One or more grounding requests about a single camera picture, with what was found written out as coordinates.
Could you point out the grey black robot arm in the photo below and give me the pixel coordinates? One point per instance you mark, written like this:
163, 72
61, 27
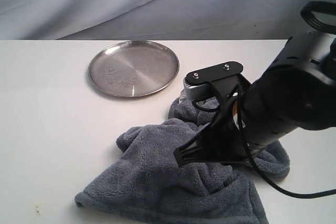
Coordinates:
297, 90

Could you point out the white backdrop cloth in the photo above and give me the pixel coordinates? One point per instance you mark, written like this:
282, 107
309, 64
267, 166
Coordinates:
151, 19

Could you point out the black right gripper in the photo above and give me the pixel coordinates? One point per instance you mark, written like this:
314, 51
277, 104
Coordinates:
242, 128

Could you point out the grey-blue fluffy towel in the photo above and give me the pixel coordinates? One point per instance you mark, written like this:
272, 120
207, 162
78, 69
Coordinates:
147, 185

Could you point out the round stainless steel plate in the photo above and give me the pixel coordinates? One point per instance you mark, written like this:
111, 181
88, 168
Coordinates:
133, 69

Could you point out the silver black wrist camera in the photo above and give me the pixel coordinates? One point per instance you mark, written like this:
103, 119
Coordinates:
213, 81

